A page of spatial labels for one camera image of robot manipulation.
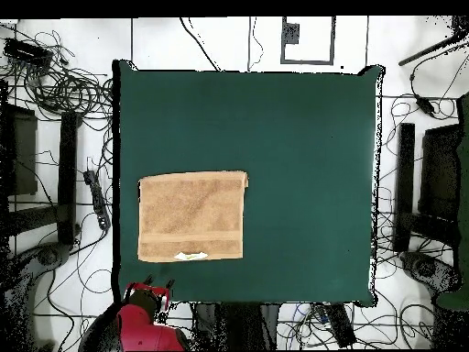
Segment tan terry towel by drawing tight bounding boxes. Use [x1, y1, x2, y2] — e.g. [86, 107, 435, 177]
[136, 170, 249, 264]

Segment dark flat panel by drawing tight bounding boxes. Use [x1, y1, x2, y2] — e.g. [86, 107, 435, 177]
[0, 103, 38, 196]
[418, 123, 464, 221]

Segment black flat box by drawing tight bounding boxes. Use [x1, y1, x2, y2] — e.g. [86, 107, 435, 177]
[3, 37, 55, 70]

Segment black power strip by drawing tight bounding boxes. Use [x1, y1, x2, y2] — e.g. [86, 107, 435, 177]
[322, 302, 357, 348]
[82, 169, 112, 231]

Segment black stand bar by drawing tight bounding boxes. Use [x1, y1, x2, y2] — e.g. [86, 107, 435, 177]
[57, 110, 82, 246]
[393, 122, 416, 253]

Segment dark green table cloth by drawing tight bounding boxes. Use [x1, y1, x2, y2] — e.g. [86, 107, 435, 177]
[111, 59, 386, 311]

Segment black power adapter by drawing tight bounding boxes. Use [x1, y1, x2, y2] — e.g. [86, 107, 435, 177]
[414, 94, 437, 118]

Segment black slanted rod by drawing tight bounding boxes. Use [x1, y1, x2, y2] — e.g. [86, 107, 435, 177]
[398, 16, 469, 68]

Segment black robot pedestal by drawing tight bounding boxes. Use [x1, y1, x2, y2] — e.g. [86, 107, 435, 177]
[191, 302, 281, 351]

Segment tangled black cables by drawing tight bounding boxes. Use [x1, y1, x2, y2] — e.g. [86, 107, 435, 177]
[0, 28, 115, 122]

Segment grey square frame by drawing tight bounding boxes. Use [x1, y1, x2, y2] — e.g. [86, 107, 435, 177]
[280, 16, 337, 66]

